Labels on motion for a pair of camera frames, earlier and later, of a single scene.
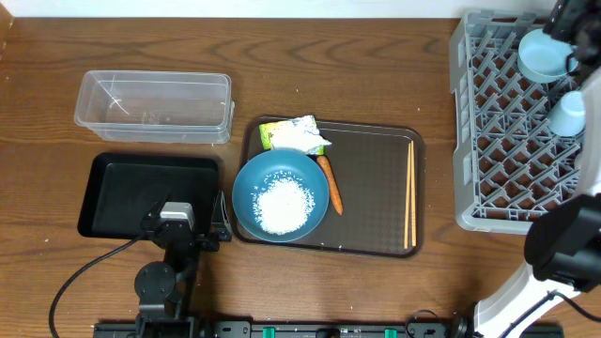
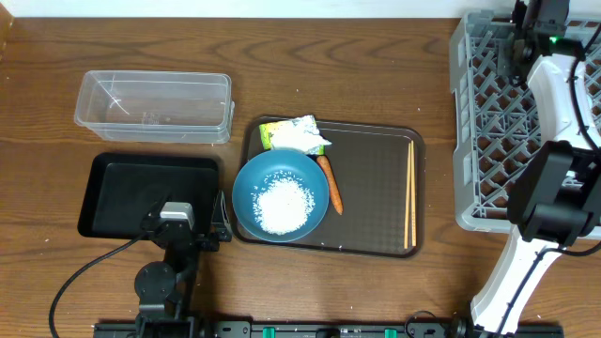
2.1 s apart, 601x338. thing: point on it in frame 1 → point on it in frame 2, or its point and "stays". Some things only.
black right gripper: [562, 24] → [505, 63]
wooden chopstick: [407, 197] stays
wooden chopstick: [413, 195] stays
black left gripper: [224, 227] stays
